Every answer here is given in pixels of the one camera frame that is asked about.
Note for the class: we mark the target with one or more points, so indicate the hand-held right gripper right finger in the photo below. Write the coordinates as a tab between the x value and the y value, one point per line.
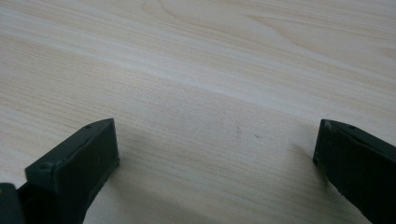
358	165

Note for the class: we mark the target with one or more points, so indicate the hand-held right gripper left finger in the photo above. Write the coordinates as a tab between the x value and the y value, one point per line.
81	168

